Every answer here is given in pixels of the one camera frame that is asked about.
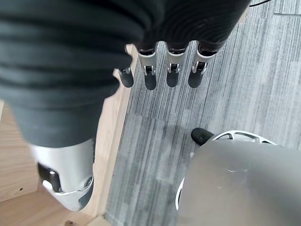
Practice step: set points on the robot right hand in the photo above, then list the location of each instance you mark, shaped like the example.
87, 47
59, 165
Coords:
70, 58

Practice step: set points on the light wooden office cabinet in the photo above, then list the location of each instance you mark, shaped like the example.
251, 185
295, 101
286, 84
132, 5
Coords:
107, 146

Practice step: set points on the dark robot foot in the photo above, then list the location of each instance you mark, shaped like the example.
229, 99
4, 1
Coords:
201, 136

